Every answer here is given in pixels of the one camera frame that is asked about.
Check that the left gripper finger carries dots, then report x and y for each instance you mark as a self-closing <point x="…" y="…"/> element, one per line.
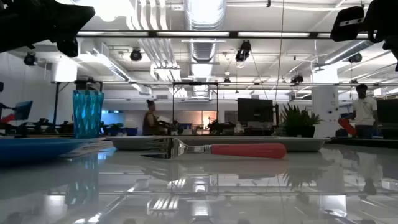
<point x="71" y="18"/>

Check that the blue translucent plastic cup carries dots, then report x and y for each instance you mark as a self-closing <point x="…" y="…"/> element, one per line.
<point x="88" y="115"/>

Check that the blue plate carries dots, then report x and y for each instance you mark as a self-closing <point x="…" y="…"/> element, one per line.
<point x="31" y="150"/>

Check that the grey plastic tray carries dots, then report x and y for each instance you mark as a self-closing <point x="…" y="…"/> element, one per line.
<point x="311" y="144"/>

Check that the black ceiling spot lamp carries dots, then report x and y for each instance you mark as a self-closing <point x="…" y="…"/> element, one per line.
<point x="136" y="55"/>
<point x="243" y="51"/>
<point x="30" y="59"/>
<point x="355" y="58"/>

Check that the blue tilted screen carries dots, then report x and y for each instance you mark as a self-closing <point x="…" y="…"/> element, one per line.
<point x="24" y="110"/>

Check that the standing person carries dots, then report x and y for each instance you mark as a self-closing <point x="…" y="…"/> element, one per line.
<point x="364" y="112"/>

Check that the large dark screen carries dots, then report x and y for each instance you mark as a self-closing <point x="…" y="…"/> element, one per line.
<point x="388" y="115"/>

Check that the white room pillar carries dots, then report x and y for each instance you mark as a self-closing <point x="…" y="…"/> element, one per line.
<point x="325" y="99"/>

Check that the red curved object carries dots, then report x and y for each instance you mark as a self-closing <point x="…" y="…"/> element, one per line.
<point x="346" y="127"/>

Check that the seated person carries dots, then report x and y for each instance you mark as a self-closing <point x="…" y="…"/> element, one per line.
<point x="150" y="123"/>

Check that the small potted green plant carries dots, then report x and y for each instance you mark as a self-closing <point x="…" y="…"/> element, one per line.
<point x="298" y="123"/>

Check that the black computer monitor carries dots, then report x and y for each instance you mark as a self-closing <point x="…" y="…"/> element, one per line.
<point x="255" y="110"/>

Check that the black aluminium table frame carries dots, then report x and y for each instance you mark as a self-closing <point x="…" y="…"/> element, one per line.
<point x="357" y="142"/>

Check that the silver ceiling air duct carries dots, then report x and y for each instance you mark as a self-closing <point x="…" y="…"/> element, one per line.
<point x="203" y="49"/>

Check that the black distant rig frame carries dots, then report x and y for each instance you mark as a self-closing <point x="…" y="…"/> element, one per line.
<point x="195" y="83"/>

